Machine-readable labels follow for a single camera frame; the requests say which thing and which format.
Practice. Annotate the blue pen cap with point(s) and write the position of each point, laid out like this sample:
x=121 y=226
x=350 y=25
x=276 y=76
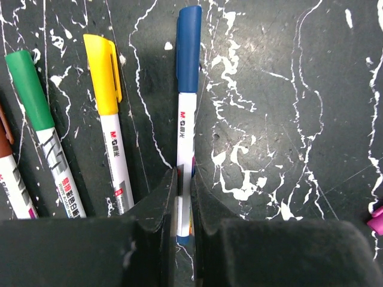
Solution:
x=188 y=48

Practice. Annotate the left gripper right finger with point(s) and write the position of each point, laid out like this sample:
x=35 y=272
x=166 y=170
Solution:
x=231 y=251

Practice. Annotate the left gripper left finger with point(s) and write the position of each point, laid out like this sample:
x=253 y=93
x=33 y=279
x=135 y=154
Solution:
x=133 y=249

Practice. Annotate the pink pen cap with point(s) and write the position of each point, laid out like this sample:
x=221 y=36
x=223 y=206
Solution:
x=376 y=221

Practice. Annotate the brown pen cap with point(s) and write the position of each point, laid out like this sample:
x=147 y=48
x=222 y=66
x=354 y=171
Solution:
x=6 y=137

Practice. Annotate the blue marker pen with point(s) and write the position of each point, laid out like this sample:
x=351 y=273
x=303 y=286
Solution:
x=186 y=121

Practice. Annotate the yellow pen cap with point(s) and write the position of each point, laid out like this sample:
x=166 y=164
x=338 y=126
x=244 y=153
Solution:
x=103 y=63

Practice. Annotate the green marker pen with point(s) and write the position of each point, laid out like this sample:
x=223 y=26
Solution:
x=59 y=168

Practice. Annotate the green pen cap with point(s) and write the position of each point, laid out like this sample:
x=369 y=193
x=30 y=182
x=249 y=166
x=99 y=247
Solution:
x=29 y=88

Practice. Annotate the yellow marker pen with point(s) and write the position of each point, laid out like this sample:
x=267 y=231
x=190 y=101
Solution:
x=114 y=147

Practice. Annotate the red marker pen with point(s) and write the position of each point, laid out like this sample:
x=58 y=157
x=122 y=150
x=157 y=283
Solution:
x=15 y=189

